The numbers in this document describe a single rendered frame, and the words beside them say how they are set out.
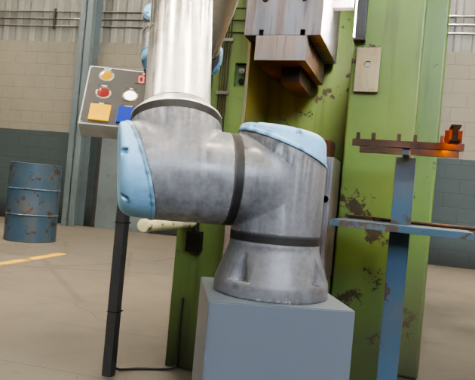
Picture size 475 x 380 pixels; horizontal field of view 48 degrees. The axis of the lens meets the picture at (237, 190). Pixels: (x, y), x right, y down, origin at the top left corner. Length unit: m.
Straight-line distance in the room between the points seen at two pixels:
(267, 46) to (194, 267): 0.94
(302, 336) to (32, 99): 9.06
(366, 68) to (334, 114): 0.41
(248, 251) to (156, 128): 0.23
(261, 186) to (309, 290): 0.17
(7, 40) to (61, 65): 1.14
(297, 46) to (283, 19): 0.12
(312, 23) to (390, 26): 0.31
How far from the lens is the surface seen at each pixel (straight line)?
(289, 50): 2.07
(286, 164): 0.82
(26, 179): 6.36
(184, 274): 2.29
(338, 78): 2.51
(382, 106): 2.12
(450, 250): 8.02
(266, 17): 2.13
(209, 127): 0.83
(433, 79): 2.59
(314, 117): 2.49
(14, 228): 6.42
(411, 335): 2.58
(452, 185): 8.01
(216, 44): 1.54
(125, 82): 2.13
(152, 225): 1.86
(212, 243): 2.23
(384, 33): 2.19
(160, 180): 0.78
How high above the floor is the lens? 0.76
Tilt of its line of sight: level
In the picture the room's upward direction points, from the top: 5 degrees clockwise
